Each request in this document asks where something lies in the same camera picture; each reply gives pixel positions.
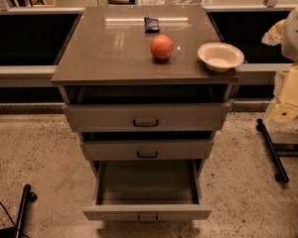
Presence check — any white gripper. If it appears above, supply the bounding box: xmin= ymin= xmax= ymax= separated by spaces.
xmin=261 ymin=19 xmax=298 ymax=124

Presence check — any grey bottom drawer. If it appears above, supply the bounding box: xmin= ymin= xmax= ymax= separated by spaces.
xmin=83 ymin=160 xmax=212 ymax=222

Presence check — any grey drawer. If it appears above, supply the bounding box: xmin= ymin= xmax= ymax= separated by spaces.
xmin=64 ymin=84 xmax=229 ymax=132
xmin=83 ymin=160 xmax=212 ymax=222
xmin=80 ymin=131 xmax=214 ymax=161

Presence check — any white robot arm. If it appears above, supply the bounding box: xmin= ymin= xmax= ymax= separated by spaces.
xmin=261 ymin=5 xmax=298 ymax=124

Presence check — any grey drawer cabinet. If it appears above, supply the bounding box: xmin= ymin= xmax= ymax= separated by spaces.
xmin=51 ymin=4 xmax=240 ymax=134

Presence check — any grey top drawer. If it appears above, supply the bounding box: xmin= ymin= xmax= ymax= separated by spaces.
xmin=64 ymin=84 xmax=229 ymax=132

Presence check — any grey middle drawer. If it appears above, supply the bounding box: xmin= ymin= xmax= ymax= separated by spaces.
xmin=80 ymin=131 xmax=214 ymax=161

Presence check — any white bowl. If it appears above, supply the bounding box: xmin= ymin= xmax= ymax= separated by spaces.
xmin=197 ymin=43 xmax=244 ymax=72

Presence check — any black right base leg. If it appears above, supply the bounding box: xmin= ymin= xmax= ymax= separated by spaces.
xmin=256 ymin=119 xmax=298 ymax=183

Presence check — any black base leg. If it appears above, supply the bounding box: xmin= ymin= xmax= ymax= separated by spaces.
xmin=256 ymin=119 xmax=298 ymax=183
xmin=0 ymin=183 xmax=38 ymax=238

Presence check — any red apple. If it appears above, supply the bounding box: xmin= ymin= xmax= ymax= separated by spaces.
xmin=150 ymin=35 xmax=174 ymax=60

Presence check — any dark blue snack packet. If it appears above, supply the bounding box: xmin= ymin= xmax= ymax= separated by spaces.
xmin=144 ymin=17 xmax=160 ymax=33

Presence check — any grey metal railing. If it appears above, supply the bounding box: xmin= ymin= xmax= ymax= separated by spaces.
xmin=0 ymin=0 xmax=298 ymax=88

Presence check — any black left base leg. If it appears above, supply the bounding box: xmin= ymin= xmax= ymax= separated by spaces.
xmin=0 ymin=183 xmax=38 ymax=238

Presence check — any black cable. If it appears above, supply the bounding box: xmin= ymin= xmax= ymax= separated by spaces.
xmin=0 ymin=191 xmax=18 ymax=228

